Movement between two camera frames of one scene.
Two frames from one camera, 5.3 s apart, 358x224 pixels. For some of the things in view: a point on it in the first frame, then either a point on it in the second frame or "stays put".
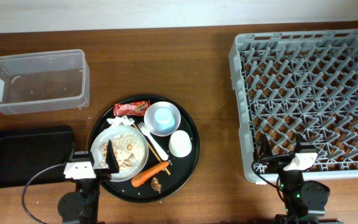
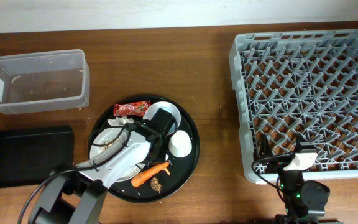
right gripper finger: x=303 y=145 stays put
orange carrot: x=142 y=178 stays put
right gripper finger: x=266 y=150 stays put
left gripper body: x=101 y=175 → x=152 y=157
